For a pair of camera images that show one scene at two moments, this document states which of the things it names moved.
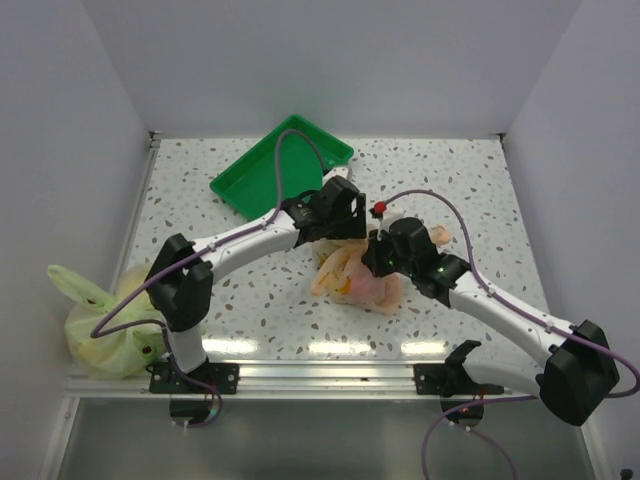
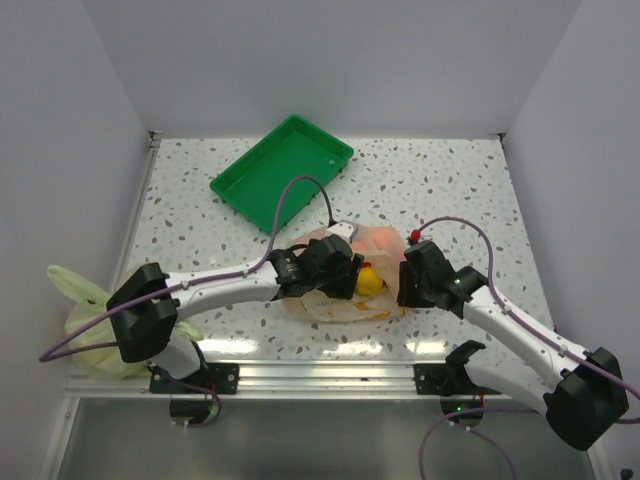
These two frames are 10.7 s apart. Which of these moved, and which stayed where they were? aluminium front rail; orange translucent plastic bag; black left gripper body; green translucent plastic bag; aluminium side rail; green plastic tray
Moved: orange translucent plastic bag; black left gripper body
Stayed: aluminium side rail; green plastic tray; green translucent plastic bag; aluminium front rail
